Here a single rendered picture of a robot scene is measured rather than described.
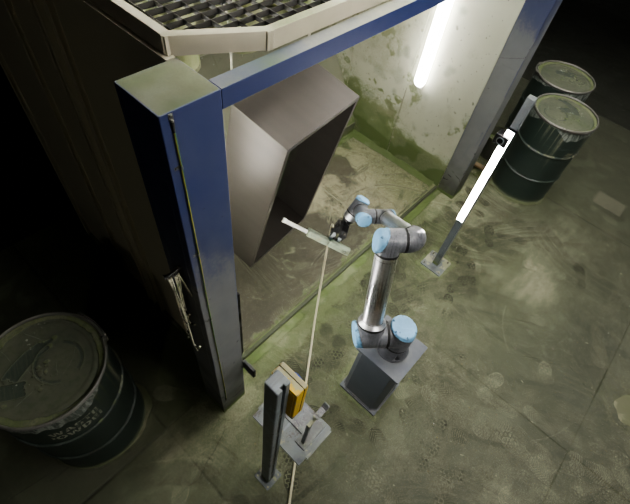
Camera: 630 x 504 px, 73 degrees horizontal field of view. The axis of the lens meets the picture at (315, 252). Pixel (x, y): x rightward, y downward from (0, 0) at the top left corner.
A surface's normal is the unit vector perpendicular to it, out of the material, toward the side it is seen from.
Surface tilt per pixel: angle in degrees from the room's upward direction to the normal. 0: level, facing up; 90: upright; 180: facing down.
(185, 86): 0
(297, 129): 12
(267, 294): 0
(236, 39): 90
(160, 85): 0
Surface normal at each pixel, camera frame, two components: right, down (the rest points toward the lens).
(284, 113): 0.26, -0.47
